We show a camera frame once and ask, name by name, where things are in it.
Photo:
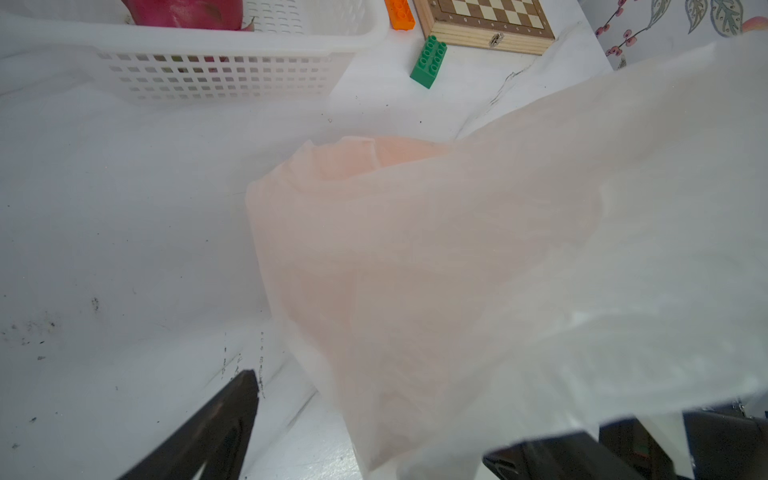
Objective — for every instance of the pink dragon fruit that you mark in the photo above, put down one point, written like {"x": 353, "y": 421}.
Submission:
{"x": 223, "y": 15}

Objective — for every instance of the wooden chessboard box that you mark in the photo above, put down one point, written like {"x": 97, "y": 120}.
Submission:
{"x": 518, "y": 26}

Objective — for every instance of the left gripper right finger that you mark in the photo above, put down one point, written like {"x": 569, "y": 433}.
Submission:
{"x": 723, "y": 444}

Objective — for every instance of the green toy brick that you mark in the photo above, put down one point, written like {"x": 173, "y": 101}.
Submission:
{"x": 429, "y": 61}

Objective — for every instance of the orange toy brick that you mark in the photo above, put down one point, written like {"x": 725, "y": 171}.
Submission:
{"x": 400, "y": 15}

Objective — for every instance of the white perforated plastic basket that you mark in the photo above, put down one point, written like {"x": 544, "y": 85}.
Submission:
{"x": 290, "y": 49}

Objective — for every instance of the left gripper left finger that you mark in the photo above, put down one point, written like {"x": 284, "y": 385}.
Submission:
{"x": 213, "y": 443}

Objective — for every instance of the white translucent plastic bag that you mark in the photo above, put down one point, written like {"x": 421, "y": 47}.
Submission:
{"x": 596, "y": 254}

